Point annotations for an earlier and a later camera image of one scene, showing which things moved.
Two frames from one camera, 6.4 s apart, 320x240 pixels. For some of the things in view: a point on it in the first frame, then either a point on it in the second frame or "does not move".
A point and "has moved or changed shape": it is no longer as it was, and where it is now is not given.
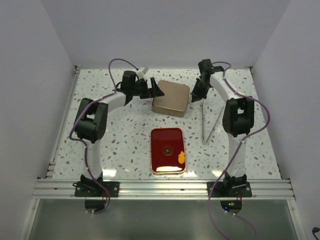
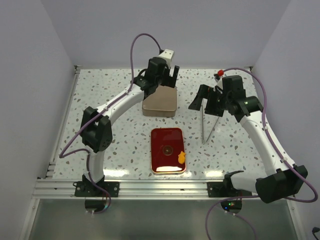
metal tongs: [205, 142] does not move
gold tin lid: [176, 95] has moved or changed shape
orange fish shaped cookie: [181, 157] does not move
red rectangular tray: [166, 143] does not move
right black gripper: [196, 95] -> [206, 91]
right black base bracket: [222, 189] does not move
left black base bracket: [93, 189] does not move
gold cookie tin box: [171, 104] -> [158, 113]
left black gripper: [153, 92] -> [170, 81]
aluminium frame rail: [164, 189] does not move
